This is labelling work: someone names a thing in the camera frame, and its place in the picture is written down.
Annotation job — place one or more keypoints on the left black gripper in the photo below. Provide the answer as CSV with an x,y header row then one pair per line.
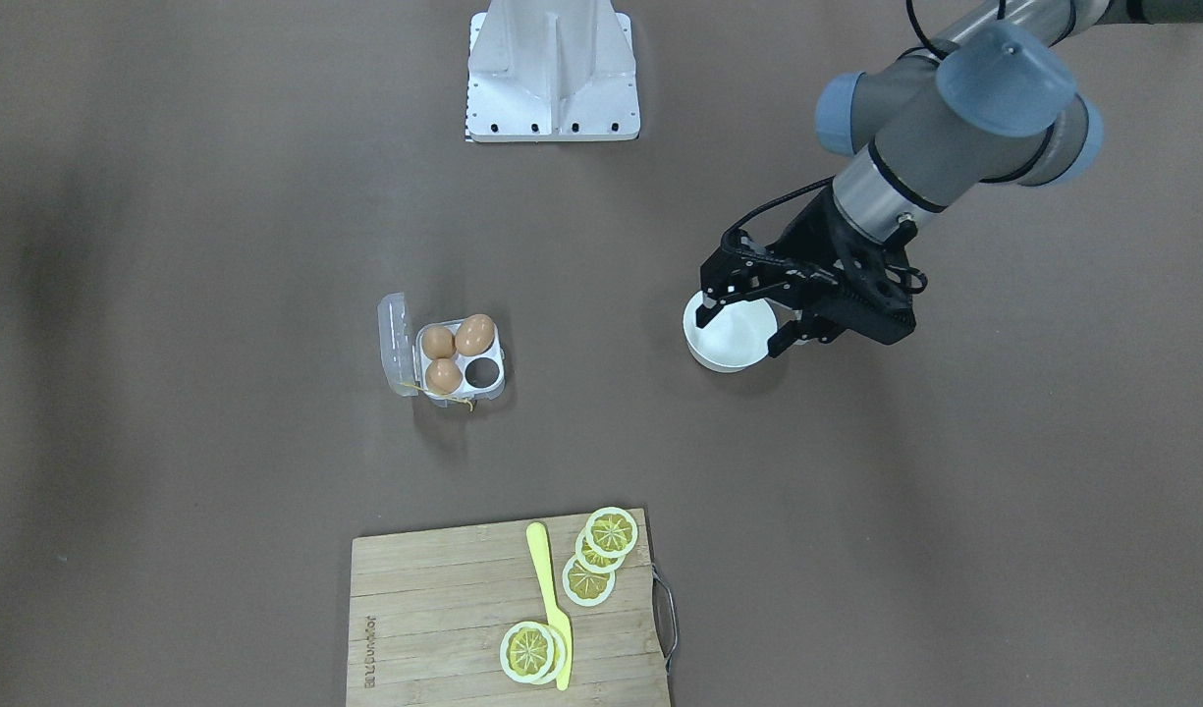
x,y
805,239

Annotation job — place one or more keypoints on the brown egg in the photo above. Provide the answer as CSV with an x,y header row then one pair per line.
x,y
443,377
437,342
475,335

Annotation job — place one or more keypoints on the clear plastic egg box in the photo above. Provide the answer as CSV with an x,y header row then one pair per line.
x,y
404,365

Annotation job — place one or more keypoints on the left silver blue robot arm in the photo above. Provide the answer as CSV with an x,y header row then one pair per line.
x,y
985,101

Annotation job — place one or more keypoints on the brown egg in box front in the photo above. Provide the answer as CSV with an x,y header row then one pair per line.
x,y
443,377

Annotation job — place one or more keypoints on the white paper bowl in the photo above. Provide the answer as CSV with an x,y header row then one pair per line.
x,y
735,339

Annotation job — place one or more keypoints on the lemon slice top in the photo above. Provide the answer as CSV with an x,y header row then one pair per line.
x,y
610,532

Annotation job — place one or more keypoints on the lemon slice middle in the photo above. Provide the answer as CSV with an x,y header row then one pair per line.
x,y
591,560

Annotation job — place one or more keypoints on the lemon slice lower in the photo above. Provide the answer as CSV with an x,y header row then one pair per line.
x,y
585,587

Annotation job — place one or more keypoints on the yellow plastic knife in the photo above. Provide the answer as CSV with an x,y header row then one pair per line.
x,y
539,548

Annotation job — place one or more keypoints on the lemon slice under knife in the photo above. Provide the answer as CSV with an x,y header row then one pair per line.
x,y
559,655

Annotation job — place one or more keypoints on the lemon slice near knife tip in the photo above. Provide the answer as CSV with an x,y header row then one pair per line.
x,y
526,652

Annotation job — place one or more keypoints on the wooden cutting board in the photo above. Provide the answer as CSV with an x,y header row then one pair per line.
x,y
428,611

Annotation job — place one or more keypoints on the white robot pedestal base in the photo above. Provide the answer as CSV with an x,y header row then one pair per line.
x,y
551,71

